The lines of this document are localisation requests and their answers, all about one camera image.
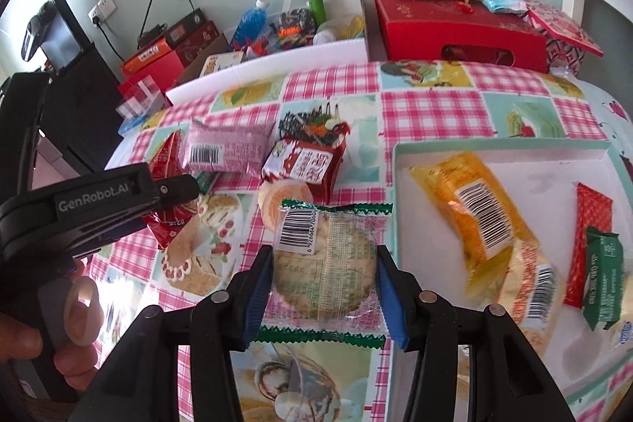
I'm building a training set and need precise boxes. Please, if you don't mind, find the red white patterned snack packet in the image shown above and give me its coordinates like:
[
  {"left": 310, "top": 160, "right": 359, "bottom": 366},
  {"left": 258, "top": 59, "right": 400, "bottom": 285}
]
[{"left": 260, "top": 136, "right": 348, "bottom": 205}]

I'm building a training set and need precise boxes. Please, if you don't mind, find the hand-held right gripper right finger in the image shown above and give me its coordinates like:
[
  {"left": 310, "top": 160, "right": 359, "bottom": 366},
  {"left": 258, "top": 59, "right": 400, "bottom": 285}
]
[{"left": 376, "top": 244, "right": 577, "bottom": 422}]

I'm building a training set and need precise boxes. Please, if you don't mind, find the clear acrylic box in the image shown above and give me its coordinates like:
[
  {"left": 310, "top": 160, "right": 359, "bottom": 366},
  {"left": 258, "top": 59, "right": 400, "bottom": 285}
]
[{"left": 116, "top": 76, "right": 169, "bottom": 122}]

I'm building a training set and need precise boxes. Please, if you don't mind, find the green edged pastry packet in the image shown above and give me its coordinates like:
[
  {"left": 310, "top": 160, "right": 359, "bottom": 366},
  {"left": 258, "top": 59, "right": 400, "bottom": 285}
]
[{"left": 254, "top": 199, "right": 395, "bottom": 350}]

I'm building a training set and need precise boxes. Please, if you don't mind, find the person's left hand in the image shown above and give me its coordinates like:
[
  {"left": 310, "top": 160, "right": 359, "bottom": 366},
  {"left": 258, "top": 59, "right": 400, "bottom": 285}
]
[{"left": 0, "top": 260, "right": 106, "bottom": 387}]

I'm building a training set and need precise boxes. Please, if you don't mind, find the large red gift box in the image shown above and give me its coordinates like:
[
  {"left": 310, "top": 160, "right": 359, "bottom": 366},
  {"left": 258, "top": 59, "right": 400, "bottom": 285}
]
[{"left": 373, "top": 0, "right": 551, "bottom": 74}]

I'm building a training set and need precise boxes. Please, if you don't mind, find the small yellow card box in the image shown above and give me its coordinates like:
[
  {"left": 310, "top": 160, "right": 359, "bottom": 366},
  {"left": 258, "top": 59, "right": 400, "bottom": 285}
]
[{"left": 200, "top": 51, "right": 248, "bottom": 79}]

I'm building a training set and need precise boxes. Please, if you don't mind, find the dark green snack packet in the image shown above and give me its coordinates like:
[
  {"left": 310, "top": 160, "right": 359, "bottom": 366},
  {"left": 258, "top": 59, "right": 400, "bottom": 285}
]
[{"left": 582, "top": 227, "right": 626, "bottom": 330}]

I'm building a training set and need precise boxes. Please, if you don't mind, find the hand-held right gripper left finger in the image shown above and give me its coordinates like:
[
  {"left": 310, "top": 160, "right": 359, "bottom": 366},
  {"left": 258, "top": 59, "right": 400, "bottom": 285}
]
[{"left": 72, "top": 245, "right": 275, "bottom": 422}]

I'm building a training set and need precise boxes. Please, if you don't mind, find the light blue packet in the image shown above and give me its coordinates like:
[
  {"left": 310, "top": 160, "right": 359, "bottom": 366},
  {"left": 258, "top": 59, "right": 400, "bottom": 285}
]
[{"left": 118, "top": 115, "right": 149, "bottom": 137}]

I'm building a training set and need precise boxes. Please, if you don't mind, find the cartoon printed bed sheet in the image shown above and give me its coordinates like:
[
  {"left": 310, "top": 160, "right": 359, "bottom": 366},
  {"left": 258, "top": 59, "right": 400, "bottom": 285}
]
[{"left": 578, "top": 76, "right": 633, "bottom": 185}]

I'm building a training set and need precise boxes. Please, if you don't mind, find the yellow jelly cup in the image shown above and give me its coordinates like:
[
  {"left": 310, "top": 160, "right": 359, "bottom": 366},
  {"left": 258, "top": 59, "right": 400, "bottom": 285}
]
[{"left": 258, "top": 181, "right": 313, "bottom": 231}]

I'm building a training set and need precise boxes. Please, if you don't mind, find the black grey handheld device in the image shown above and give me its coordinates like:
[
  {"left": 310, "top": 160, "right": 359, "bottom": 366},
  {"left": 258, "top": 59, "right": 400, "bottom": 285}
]
[{"left": 21, "top": 1, "right": 56, "bottom": 61}]

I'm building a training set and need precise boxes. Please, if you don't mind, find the thin red snack packet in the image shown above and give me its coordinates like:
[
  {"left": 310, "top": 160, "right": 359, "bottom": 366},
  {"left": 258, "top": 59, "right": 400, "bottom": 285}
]
[{"left": 563, "top": 182, "right": 614, "bottom": 309}]

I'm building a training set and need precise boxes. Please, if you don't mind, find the small black monitor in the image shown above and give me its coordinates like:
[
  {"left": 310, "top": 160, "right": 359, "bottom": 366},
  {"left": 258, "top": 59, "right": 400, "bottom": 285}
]
[{"left": 42, "top": 0, "right": 87, "bottom": 72}]

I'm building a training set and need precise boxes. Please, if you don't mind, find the white wall socket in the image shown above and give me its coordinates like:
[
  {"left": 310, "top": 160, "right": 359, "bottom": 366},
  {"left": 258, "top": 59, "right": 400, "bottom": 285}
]
[{"left": 88, "top": 0, "right": 118, "bottom": 26}]

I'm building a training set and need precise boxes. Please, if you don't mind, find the black cabinet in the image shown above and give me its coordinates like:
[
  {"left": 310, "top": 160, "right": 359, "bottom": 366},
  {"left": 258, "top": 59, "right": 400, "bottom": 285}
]
[{"left": 34, "top": 41, "right": 124, "bottom": 176}]

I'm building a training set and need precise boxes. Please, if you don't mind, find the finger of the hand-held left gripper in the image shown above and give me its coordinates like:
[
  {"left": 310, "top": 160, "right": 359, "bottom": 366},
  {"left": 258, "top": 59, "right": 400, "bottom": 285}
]
[{"left": 148, "top": 175, "right": 201, "bottom": 211}]

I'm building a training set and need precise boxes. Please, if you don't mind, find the dark brown box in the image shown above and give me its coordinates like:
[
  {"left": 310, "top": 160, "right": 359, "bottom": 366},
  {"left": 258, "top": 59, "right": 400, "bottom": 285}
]
[{"left": 163, "top": 8, "right": 221, "bottom": 68}]

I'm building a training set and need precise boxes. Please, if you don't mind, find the pale yellow cracker packet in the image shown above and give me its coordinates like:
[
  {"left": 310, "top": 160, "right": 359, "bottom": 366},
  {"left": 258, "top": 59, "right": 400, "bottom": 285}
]
[{"left": 497, "top": 246, "right": 565, "bottom": 339}]

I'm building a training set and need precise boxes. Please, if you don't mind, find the red patterned lidded box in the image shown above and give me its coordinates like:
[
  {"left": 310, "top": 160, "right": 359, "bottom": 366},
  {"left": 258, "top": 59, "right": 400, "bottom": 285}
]
[{"left": 524, "top": 0, "right": 605, "bottom": 79}]

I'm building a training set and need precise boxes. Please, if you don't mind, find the orange yellow snack packet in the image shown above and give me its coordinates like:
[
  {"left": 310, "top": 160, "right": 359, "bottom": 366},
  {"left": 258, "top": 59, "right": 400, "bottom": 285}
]
[{"left": 409, "top": 151, "right": 541, "bottom": 299}]

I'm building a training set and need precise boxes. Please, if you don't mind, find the teal rimmed white box tray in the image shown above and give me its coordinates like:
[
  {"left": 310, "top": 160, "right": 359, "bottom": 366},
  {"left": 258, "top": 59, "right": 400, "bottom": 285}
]
[{"left": 388, "top": 138, "right": 633, "bottom": 422}]

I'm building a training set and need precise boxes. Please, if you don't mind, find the pink snack packet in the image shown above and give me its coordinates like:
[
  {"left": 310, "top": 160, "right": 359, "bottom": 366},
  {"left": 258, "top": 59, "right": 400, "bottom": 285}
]
[{"left": 179, "top": 118, "right": 277, "bottom": 179}]

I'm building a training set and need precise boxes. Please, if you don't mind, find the blue liquid bottle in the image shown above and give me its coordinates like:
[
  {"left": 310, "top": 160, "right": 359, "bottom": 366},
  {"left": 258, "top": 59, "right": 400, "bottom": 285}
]
[{"left": 231, "top": 0, "right": 271, "bottom": 49}]

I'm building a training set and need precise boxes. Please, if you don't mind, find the brown carton flap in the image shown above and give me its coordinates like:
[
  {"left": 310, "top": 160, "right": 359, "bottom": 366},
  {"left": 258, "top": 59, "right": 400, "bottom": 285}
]
[{"left": 358, "top": 0, "right": 384, "bottom": 63}]

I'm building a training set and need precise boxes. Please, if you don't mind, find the blue wet wipes pack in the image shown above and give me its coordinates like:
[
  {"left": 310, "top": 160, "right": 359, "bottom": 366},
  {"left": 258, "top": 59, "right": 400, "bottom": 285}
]
[{"left": 482, "top": 0, "right": 530, "bottom": 15}]

